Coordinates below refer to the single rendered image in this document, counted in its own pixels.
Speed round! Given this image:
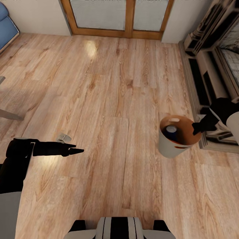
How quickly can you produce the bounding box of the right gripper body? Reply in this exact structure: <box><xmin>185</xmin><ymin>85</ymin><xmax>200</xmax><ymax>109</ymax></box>
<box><xmin>192</xmin><ymin>118</ymin><xmax>217</xmax><ymax>133</ymax></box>

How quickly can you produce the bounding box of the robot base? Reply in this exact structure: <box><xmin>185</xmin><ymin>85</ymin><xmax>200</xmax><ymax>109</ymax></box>
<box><xmin>63</xmin><ymin>220</ymin><xmax>176</xmax><ymax>239</ymax></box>

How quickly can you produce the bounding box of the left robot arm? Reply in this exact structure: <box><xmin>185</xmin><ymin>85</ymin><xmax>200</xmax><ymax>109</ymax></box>
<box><xmin>0</xmin><ymin>133</ymin><xmax>84</xmax><ymax>239</ymax></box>

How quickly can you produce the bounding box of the can of soda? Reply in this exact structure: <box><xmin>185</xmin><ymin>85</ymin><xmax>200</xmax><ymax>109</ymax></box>
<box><xmin>166</xmin><ymin>138</ymin><xmax>184</xmax><ymax>149</ymax></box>
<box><xmin>165</xmin><ymin>126</ymin><xmax>177</xmax><ymax>142</ymax></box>

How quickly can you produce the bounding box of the trash can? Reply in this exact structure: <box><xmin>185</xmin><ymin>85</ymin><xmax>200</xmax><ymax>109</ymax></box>
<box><xmin>158</xmin><ymin>115</ymin><xmax>202</xmax><ymax>158</ymax></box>

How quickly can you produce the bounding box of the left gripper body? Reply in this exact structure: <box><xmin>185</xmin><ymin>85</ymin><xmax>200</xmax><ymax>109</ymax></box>
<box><xmin>45</xmin><ymin>142</ymin><xmax>69</xmax><ymax>157</ymax></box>

